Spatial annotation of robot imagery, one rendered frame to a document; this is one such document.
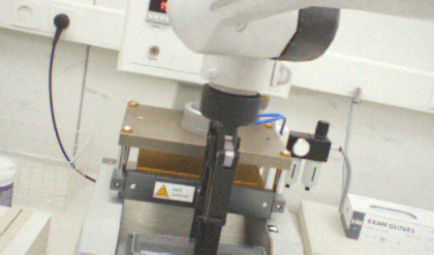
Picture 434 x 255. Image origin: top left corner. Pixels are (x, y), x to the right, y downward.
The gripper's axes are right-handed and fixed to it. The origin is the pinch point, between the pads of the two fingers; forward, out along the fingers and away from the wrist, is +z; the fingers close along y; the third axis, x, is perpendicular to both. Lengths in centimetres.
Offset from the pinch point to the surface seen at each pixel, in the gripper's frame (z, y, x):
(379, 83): -14, -67, 48
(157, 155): -3.1, -19.4, -7.0
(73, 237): 27, -45, -21
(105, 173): 2.7, -23.2, -15.2
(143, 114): -8.3, -24.2, -10.2
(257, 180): -3.0, -14.5, 9.2
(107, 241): 5.1, -4.2, -12.7
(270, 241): 3.5, -6.9, 11.3
